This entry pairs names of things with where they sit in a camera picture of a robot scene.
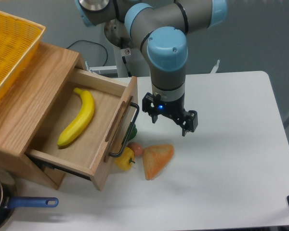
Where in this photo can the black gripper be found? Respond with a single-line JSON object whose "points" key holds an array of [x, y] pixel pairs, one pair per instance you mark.
{"points": [[154, 106]]}

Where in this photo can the wooden top drawer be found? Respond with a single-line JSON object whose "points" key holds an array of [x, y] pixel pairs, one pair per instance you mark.
{"points": [[90, 155]]}

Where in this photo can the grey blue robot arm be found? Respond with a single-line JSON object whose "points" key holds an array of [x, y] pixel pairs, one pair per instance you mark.
{"points": [[160, 36]]}

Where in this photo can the wooden drawer cabinet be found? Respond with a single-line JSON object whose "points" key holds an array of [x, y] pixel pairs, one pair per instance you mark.
{"points": [[25, 105]]}

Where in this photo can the green bell pepper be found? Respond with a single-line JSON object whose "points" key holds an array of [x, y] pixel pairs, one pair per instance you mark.
{"points": [[133, 133]]}

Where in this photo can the triangular toast sandwich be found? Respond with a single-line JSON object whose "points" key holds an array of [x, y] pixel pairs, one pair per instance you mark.
{"points": [[155, 158]]}

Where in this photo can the brown egg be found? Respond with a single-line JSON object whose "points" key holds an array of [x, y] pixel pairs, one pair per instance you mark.
{"points": [[136, 148]]}

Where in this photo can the yellow bell pepper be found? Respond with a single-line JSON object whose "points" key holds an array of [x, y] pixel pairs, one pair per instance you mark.
{"points": [[126, 160]]}

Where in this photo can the yellow banana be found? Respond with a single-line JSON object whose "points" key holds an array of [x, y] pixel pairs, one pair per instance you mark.
{"points": [[81, 121]]}

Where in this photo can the yellow plastic basket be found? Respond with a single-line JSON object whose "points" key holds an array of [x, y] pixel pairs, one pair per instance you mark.
{"points": [[19, 40]]}

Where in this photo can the blue handled frying pan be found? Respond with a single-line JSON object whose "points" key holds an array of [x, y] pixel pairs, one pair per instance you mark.
{"points": [[9, 202]]}

